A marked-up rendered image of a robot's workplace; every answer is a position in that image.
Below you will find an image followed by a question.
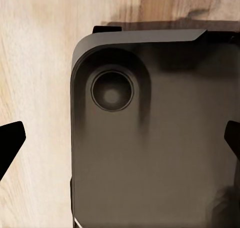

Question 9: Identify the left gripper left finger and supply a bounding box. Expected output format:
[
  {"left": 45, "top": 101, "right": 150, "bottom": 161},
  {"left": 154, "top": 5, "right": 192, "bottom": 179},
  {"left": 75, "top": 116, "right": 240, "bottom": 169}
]
[{"left": 0, "top": 121, "right": 26, "bottom": 181}]

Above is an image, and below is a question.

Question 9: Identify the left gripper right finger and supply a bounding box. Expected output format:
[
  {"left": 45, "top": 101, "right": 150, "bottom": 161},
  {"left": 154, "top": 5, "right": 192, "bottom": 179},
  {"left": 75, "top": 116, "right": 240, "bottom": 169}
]
[{"left": 224, "top": 121, "right": 240, "bottom": 161}]

